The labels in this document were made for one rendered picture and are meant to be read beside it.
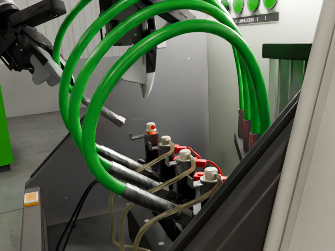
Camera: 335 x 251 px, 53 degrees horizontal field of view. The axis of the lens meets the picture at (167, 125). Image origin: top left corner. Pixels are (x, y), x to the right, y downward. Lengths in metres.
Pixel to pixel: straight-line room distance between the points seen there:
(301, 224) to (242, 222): 0.05
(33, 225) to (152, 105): 0.44
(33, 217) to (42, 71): 0.31
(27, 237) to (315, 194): 0.57
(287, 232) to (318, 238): 0.04
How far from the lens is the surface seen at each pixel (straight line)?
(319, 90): 0.32
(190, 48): 0.99
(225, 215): 0.32
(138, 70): 0.59
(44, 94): 7.14
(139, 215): 0.68
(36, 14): 0.76
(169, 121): 0.99
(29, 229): 0.77
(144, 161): 0.65
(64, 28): 0.72
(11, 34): 0.77
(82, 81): 0.43
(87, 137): 0.36
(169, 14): 0.61
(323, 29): 0.32
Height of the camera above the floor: 1.31
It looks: 14 degrees down
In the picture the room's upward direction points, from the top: 3 degrees counter-clockwise
